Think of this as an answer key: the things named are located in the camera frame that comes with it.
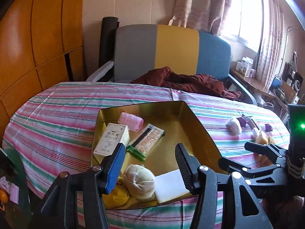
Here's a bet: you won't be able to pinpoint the yellow wedge sponge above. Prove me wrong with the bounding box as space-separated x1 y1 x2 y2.
252 128 276 145

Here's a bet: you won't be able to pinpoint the white melamine sponge block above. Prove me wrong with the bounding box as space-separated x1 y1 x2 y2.
155 169 190 204

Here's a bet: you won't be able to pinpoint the white medicine carton box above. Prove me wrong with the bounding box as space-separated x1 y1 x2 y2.
93 123 130 156

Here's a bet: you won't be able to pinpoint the cream sock ball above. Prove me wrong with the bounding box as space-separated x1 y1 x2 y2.
123 164 156 200

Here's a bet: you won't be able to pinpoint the yellow knitted hat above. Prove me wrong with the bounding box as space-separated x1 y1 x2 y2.
102 177 140 210

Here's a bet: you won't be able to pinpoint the green cracker pack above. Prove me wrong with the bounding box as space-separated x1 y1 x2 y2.
247 116 261 131
126 123 165 162

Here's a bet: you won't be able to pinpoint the purple origami paper piece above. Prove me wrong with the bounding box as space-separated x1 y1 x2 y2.
237 114 252 128

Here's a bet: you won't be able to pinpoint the pink hair roller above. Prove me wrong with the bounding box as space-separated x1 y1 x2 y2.
118 112 144 132

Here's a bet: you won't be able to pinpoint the white fluffy puff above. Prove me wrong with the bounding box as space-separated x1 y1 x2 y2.
226 117 242 135

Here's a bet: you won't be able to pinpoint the gold rectangular tin box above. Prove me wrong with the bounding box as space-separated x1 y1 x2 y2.
91 100 230 211

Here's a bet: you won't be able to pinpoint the wooden side desk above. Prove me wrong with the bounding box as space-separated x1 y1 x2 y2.
230 69 287 108

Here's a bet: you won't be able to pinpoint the blue bag on desk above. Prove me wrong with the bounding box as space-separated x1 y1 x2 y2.
269 74 282 92

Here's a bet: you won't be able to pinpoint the striped pink green bedsheet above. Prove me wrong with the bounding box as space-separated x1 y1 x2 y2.
2 81 292 229

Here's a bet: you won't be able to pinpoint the black speaker and electronics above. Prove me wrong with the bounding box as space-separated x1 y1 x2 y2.
283 51 303 93

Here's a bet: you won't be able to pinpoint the white product boxes on desk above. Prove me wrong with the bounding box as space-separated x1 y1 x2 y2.
235 57 253 77

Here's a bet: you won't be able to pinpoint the maroon crumpled cloth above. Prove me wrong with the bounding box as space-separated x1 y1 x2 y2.
131 66 241 100

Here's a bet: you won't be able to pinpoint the oranges on side table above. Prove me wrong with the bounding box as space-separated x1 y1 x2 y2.
0 189 9 204

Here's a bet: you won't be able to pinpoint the grey yellow blue armchair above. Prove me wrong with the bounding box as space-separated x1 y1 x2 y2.
87 24 257 104

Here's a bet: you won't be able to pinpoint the pink patterned curtain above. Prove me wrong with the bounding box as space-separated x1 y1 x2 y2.
169 0 232 35

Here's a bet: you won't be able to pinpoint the orange wooden wall panel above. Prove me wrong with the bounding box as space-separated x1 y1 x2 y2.
0 0 87 139

